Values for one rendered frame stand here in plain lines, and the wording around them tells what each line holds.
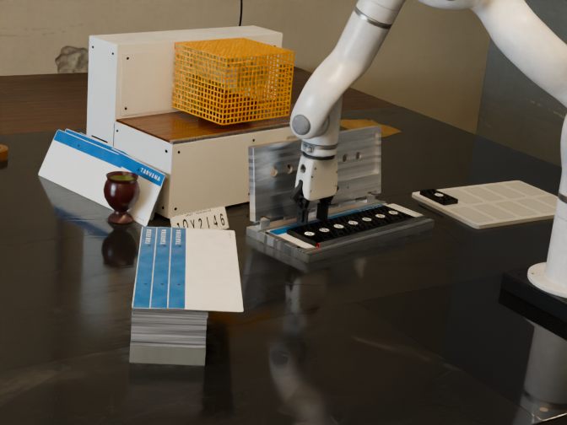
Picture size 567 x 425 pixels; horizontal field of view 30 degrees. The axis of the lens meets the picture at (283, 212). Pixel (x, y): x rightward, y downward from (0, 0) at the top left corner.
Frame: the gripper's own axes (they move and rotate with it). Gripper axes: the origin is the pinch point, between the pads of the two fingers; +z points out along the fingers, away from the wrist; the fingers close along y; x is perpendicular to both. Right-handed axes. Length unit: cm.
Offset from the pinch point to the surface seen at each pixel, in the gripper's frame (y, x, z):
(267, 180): -10.4, 5.4, -8.8
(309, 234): -7.9, -7.0, 0.9
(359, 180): 21.2, 4.8, -4.4
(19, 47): 24, 174, -6
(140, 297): -71, -27, -6
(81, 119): 9, 112, 4
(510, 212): 56, -18, 3
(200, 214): -24.9, 11.6, -1.1
